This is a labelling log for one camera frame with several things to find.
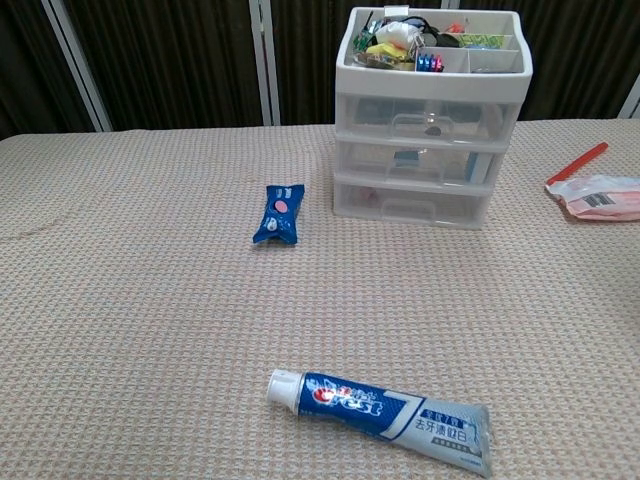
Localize grey metal frame post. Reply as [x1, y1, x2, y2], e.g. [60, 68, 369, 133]
[617, 79, 640, 120]
[248, 0, 281, 126]
[42, 0, 112, 133]

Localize white drawer organizer box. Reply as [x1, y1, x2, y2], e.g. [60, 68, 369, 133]
[333, 5, 535, 230]

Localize clear drawer with red item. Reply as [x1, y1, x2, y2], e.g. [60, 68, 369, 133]
[335, 180, 490, 225]

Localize red flat stick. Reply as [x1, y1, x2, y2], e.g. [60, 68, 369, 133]
[545, 141, 610, 187]

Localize black pleated curtain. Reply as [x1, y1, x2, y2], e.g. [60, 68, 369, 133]
[0, 0, 640, 141]

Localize colourful candy wrappers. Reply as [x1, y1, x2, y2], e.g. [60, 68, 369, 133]
[356, 52, 402, 67]

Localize beige woven tablecloth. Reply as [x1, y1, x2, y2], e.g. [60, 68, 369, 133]
[0, 118, 640, 480]

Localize black looped band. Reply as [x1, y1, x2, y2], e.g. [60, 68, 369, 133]
[399, 15, 454, 41]

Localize crumpled white tissue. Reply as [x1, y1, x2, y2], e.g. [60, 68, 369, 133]
[374, 22, 419, 48]

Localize green circuit board piece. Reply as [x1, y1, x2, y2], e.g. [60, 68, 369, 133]
[353, 20, 382, 52]

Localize green blue small pack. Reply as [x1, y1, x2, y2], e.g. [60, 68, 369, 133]
[457, 32, 507, 49]

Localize pink white plastic pouch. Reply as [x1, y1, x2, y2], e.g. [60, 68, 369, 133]
[544, 174, 640, 223]

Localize yellow wrapped item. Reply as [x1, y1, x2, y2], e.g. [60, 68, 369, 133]
[365, 42, 407, 58]

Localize small blue Pepsi snack pack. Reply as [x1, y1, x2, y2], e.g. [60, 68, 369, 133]
[251, 183, 306, 247]

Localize blue silver toothpaste tube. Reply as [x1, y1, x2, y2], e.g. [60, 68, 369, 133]
[266, 368, 494, 479]

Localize stack of coloured clips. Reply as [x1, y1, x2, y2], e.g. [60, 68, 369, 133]
[415, 48, 444, 73]

